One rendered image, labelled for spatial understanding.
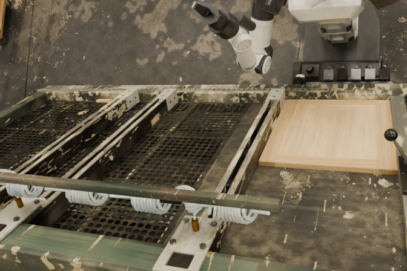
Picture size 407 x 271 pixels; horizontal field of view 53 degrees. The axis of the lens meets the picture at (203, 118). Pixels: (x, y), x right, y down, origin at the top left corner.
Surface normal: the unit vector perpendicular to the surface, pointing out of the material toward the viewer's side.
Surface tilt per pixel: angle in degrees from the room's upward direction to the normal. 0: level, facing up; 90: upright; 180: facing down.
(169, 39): 0
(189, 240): 50
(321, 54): 0
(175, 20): 0
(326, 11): 68
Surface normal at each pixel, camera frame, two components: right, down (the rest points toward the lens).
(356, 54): -0.34, -0.25
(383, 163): -0.13, -0.91
